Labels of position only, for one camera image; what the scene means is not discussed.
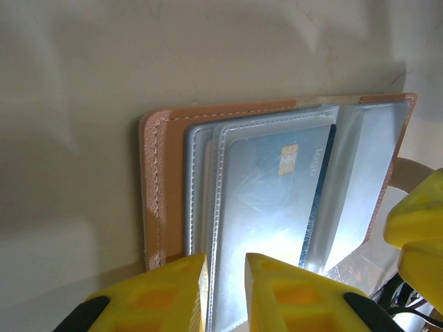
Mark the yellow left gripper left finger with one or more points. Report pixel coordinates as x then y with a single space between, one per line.
155 304

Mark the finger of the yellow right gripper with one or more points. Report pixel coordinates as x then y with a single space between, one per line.
418 214
425 273

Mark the blue credit card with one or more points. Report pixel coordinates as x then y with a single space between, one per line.
270 193

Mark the brown leather card holder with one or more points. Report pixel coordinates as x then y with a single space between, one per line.
169 180

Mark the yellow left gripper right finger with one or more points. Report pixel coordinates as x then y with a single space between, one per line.
294 304

